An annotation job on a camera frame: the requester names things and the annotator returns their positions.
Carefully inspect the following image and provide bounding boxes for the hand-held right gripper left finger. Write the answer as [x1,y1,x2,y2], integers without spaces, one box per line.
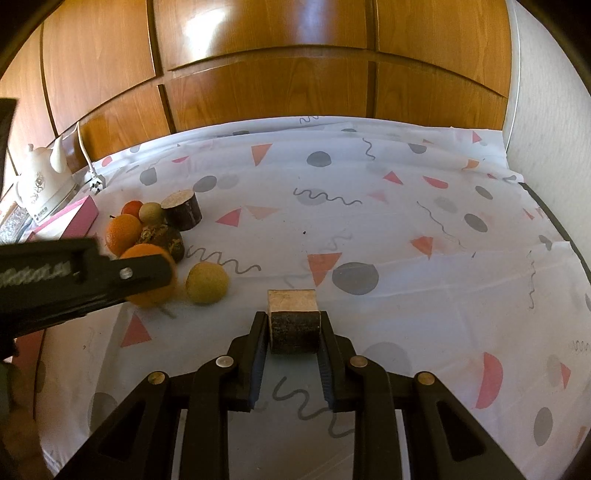
[55,311,269,480]

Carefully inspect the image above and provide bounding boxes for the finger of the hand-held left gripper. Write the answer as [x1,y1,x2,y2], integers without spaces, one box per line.
[88,254,177,318]

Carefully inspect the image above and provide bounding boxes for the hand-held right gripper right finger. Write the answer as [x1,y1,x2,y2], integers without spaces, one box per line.
[316,311,527,480]

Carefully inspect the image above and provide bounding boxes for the large orange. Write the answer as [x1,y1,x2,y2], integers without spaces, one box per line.
[105,213,143,258]
[119,244,179,309]

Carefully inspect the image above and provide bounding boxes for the dark brown lumpy fruit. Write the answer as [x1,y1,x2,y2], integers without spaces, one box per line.
[136,224,186,264]

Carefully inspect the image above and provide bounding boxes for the small brown wooden block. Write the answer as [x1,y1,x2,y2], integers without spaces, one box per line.
[267,289,321,357]

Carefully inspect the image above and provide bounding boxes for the small pale green ball fruit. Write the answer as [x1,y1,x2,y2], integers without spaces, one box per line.
[139,203,165,225]

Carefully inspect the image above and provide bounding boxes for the yellow round fruit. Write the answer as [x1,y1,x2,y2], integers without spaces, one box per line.
[185,261,230,305]

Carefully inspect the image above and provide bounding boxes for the brown wooden log cylinder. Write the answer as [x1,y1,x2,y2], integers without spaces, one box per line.
[160,189,203,232]

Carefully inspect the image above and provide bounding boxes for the pink cardboard box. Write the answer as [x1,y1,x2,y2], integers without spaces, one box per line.
[21,195,100,241]

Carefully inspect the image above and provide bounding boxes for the clear crystal glass box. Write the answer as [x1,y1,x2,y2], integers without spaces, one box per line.
[0,205,33,245]

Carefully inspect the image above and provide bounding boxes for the white ceramic electric kettle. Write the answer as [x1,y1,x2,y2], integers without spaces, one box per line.
[13,137,79,217]

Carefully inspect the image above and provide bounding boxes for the white patterned tablecloth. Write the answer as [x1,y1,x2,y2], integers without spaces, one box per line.
[28,115,591,480]

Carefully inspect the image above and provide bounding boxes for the brown wooden wardrobe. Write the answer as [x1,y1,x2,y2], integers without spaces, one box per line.
[0,0,514,178]

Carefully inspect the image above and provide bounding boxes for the white power cord with plug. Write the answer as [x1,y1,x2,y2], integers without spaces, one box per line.
[76,122,108,192]

